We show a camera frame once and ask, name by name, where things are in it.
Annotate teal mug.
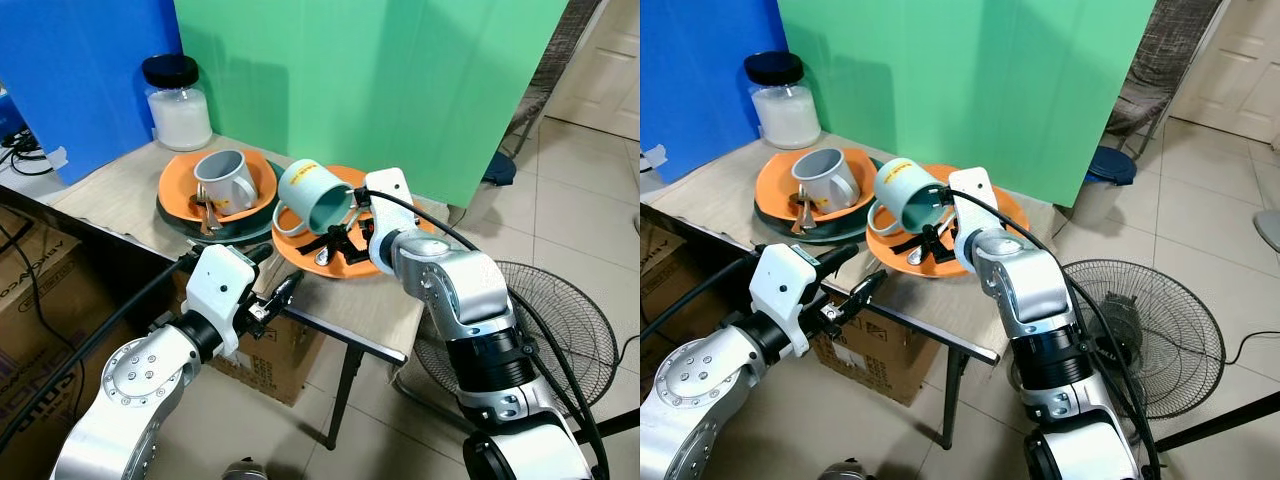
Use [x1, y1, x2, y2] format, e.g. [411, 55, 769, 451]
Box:
[867, 157, 947, 238]
[272, 158, 354, 239]

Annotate small cardboard box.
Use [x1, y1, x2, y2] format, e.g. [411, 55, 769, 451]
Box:
[810, 292, 947, 407]
[175, 272, 327, 407]

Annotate metal spoon beside grey mug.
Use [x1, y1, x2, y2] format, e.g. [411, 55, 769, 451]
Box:
[794, 184, 824, 233]
[195, 184, 227, 234]

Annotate dark green plate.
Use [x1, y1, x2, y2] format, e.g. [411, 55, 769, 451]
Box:
[156, 195, 282, 245]
[754, 198, 881, 245]

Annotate grey mug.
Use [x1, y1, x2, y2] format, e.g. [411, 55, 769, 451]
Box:
[791, 148, 862, 214]
[193, 150, 260, 216]

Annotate orange plate with grey mug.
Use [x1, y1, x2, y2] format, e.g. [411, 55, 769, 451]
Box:
[755, 148, 881, 223]
[158, 148, 280, 224]

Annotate black metal table leg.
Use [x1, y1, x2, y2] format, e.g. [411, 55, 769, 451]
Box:
[940, 348, 972, 451]
[325, 342, 367, 451]

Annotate green backdrop board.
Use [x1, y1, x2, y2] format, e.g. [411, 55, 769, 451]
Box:
[777, 0, 1157, 207]
[174, 0, 571, 209]

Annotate blue round stool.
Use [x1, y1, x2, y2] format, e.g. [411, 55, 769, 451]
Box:
[1084, 146, 1139, 189]
[480, 150, 519, 189]

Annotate glass jar with black lid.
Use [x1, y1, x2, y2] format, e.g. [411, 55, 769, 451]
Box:
[141, 53, 214, 152]
[743, 51, 822, 150]

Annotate large printed cardboard box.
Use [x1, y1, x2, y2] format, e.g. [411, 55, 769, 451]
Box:
[0, 205, 181, 480]
[640, 215, 721, 331]

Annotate blue backdrop board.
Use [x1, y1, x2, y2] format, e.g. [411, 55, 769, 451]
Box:
[0, 0, 187, 187]
[640, 0, 792, 184]

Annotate black floor fan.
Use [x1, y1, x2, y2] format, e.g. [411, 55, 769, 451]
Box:
[1008, 258, 1227, 421]
[414, 260, 619, 423]

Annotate black floor bar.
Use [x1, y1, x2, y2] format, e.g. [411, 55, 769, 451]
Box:
[574, 408, 641, 447]
[1150, 418, 1280, 454]

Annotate dark mesh chair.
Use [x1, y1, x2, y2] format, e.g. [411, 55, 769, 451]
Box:
[496, 0, 607, 161]
[1103, 0, 1227, 153]

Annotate white door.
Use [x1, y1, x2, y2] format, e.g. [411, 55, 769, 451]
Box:
[1168, 0, 1280, 143]
[545, 0, 641, 141]

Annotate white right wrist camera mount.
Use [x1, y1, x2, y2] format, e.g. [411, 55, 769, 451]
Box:
[364, 168, 417, 274]
[947, 167, 1002, 274]

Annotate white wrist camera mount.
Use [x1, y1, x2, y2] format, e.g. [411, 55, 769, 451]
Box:
[748, 243, 823, 358]
[185, 243, 260, 357]
[364, 168, 417, 274]
[947, 167, 1002, 274]

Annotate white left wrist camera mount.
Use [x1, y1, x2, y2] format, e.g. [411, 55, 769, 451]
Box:
[748, 243, 823, 358]
[185, 243, 260, 357]

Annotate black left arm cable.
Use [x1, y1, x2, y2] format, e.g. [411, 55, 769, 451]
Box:
[0, 254, 199, 453]
[640, 254, 763, 343]

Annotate black cables on table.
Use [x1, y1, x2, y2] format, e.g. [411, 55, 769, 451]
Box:
[0, 128, 56, 179]

